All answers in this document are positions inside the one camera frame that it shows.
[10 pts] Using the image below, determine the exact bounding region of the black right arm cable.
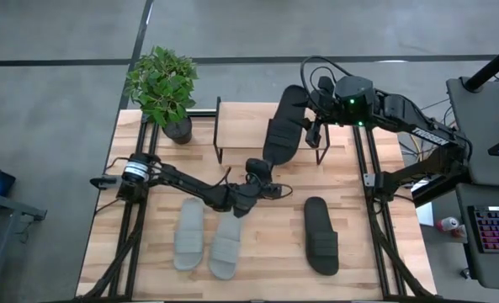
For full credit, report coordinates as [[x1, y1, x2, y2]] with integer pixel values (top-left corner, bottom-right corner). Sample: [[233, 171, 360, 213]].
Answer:
[[300, 55, 353, 104]]

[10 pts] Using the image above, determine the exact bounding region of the grey desk with tablet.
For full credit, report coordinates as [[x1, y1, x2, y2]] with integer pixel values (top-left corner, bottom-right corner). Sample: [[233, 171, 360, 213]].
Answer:
[[445, 76, 499, 189]]

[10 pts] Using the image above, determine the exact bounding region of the red white drink can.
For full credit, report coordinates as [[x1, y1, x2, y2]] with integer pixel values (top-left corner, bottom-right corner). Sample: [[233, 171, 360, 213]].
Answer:
[[436, 216, 461, 233]]

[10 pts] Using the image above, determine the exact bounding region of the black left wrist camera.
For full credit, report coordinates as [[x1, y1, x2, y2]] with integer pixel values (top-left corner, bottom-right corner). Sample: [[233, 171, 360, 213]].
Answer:
[[265, 183, 284, 200]]

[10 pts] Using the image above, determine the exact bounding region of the black slanted pole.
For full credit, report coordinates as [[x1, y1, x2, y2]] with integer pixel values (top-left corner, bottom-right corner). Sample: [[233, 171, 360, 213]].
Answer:
[[462, 40, 499, 93]]

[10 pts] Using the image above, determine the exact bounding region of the black rubber slide sandal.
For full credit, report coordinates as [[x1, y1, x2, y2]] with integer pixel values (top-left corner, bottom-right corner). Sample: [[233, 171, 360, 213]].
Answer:
[[303, 196, 340, 277], [262, 84, 311, 167]]

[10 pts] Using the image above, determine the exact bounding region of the white box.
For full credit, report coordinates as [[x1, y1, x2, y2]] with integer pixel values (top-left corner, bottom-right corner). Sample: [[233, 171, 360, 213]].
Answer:
[[415, 201, 436, 228]]

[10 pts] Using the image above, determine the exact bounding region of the wooden shelf black metal frame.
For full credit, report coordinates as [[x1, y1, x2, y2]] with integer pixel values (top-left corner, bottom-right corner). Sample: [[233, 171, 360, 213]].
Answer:
[[213, 96, 332, 166]]

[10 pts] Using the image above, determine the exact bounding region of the grey rubber slide sandal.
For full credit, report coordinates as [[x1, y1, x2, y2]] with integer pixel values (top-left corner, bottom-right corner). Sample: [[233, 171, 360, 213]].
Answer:
[[173, 197, 205, 272], [209, 210, 244, 281]]

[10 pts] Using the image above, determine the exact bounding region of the backlit rainbow keyboard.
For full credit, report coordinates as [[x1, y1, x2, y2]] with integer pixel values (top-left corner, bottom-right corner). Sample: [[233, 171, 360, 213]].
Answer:
[[467, 205, 499, 255]]

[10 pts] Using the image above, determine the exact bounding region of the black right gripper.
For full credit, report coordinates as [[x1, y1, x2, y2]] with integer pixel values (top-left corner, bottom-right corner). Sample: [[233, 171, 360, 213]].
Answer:
[[305, 75, 339, 149]]

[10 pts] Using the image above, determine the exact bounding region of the black metal side stand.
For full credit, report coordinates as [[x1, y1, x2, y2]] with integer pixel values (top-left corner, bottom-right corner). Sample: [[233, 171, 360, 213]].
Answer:
[[0, 193, 48, 303]]

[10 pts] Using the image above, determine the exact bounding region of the grey desk with keyboard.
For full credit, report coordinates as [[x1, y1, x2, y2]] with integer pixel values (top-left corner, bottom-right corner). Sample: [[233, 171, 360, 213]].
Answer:
[[454, 183, 499, 292]]

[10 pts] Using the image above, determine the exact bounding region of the green potted plant black pot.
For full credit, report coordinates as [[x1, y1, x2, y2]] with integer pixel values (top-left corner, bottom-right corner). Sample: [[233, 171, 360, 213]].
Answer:
[[124, 45, 199, 146]]

